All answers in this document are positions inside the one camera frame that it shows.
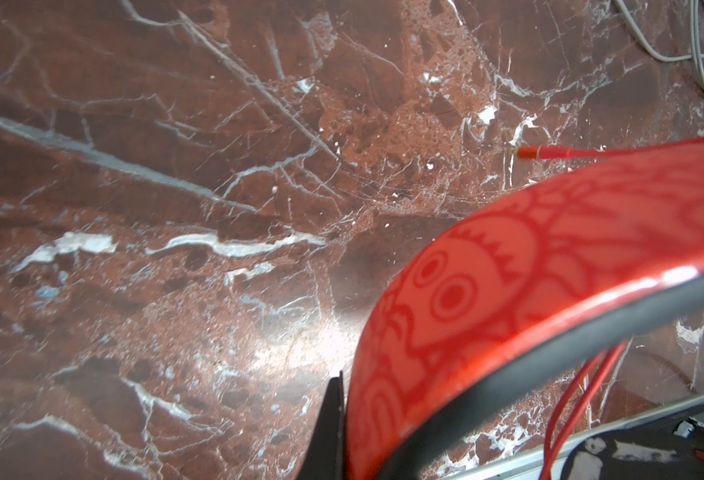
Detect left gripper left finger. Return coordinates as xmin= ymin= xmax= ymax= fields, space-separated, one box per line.
xmin=296 ymin=371 xmax=346 ymax=480

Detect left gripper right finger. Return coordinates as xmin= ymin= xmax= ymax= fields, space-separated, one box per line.
xmin=561 ymin=404 xmax=704 ymax=480

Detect red headphone cable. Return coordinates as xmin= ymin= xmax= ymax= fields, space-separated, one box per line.
xmin=516 ymin=130 xmax=704 ymax=480

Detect red black headphones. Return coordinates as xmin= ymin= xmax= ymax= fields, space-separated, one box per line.
xmin=345 ymin=138 xmax=704 ymax=479

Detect white headphone cable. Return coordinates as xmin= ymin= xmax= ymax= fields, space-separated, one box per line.
xmin=612 ymin=0 xmax=704 ymax=108

